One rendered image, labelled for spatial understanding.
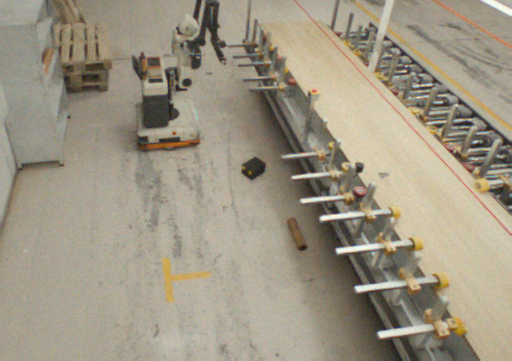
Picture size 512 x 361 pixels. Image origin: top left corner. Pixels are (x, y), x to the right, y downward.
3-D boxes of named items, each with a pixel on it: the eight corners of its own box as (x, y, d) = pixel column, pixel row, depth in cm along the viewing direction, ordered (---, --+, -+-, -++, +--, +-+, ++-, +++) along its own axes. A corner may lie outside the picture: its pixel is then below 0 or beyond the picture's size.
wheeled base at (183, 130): (138, 151, 471) (136, 133, 457) (136, 117, 523) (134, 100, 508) (200, 146, 480) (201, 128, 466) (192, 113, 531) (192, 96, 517)
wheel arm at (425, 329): (378, 341, 215) (380, 337, 214) (375, 335, 218) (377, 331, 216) (447, 330, 220) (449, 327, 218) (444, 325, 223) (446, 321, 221)
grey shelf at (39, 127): (18, 170, 451) (-23, 26, 362) (31, 119, 523) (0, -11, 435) (63, 166, 456) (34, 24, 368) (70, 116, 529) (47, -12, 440)
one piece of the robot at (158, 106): (144, 138, 468) (139, 68, 420) (142, 110, 512) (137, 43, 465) (176, 136, 472) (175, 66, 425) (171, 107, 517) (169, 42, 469)
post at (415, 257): (391, 309, 257) (416, 256, 230) (388, 304, 260) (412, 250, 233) (397, 308, 258) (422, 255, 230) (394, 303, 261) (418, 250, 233)
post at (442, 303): (414, 354, 238) (443, 302, 211) (410, 347, 241) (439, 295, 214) (420, 353, 239) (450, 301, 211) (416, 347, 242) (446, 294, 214)
